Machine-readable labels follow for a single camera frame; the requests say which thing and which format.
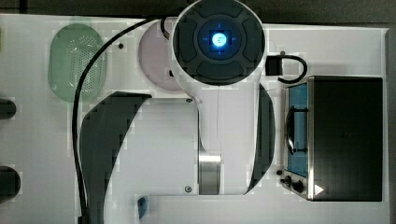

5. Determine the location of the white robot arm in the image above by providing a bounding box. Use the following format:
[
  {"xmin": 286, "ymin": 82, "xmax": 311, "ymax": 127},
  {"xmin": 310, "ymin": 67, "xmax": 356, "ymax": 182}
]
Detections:
[{"xmin": 78, "ymin": 0, "xmax": 275, "ymax": 224}]

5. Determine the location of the lilac round plate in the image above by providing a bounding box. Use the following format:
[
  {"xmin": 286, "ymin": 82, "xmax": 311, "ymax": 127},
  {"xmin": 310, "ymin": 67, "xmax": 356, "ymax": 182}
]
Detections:
[{"xmin": 138, "ymin": 21, "xmax": 181, "ymax": 91}]

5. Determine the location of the blue small bowl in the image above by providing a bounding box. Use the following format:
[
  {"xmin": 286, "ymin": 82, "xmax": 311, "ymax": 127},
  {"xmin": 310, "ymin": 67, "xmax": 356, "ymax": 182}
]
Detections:
[{"xmin": 137, "ymin": 196, "xmax": 149, "ymax": 219}]

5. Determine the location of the green perforated colander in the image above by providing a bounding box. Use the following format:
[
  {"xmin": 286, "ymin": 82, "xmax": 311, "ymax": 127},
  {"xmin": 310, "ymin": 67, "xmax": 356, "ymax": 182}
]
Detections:
[{"xmin": 48, "ymin": 23, "xmax": 107, "ymax": 103}]

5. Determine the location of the upper black round base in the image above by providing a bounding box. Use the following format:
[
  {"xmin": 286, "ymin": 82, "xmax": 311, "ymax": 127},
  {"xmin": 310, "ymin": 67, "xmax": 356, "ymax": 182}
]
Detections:
[{"xmin": 0, "ymin": 98, "xmax": 17, "ymax": 119}]

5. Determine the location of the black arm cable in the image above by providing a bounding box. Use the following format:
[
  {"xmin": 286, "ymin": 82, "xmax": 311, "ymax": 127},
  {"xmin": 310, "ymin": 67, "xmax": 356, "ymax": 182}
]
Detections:
[{"xmin": 71, "ymin": 16, "xmax": 176, "ymax": 224}]

